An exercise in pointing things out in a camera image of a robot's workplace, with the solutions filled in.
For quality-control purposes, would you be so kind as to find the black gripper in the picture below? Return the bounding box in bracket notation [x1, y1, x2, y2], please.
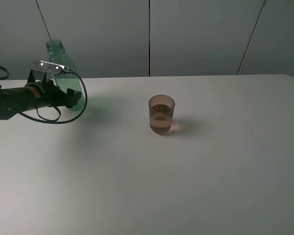
[26, 70, 82, 109]

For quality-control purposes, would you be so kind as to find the green transparent plastic bottle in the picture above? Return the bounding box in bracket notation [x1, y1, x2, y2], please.
[45, 39, 85, 112]

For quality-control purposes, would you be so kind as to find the translucent pink plastic cup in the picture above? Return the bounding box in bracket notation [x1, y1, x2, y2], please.
[148, 94, 175, 135]

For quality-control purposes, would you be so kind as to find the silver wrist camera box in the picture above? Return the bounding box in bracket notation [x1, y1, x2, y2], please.
[33, 61, 65, 75]

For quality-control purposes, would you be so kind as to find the black camera cable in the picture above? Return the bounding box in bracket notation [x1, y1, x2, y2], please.
[0, 64, 88, 125]

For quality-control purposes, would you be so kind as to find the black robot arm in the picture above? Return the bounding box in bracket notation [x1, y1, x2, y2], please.
[0, 70, 82, 124]

